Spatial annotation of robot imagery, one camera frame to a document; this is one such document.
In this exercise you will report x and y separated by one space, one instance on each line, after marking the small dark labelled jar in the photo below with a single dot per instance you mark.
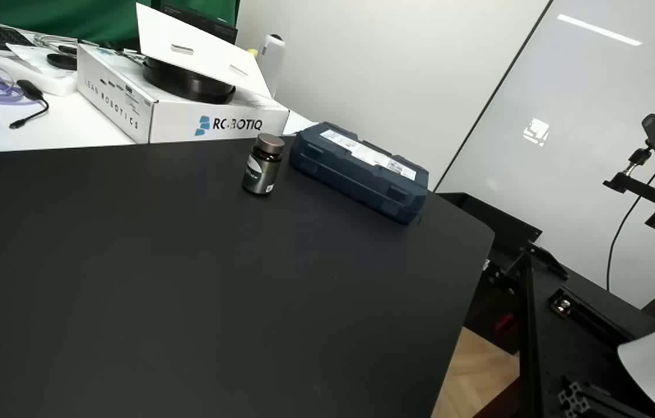
263 166

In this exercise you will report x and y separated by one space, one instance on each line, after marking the dark blue plastic case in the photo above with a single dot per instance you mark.
357 172

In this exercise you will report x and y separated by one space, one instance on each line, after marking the white Robotiq cardboard box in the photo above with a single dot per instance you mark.
165 116

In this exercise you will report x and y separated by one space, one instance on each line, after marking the black round spool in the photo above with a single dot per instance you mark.
189 81

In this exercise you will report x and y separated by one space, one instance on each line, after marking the black computer mouse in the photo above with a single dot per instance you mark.
60 59

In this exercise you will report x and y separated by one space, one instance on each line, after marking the green backdrop cloth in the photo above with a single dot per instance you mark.
73 14

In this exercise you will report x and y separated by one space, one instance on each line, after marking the black metal table frame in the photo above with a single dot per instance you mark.
575 332

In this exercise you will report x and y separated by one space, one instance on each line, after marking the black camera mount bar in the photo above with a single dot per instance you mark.
654 197

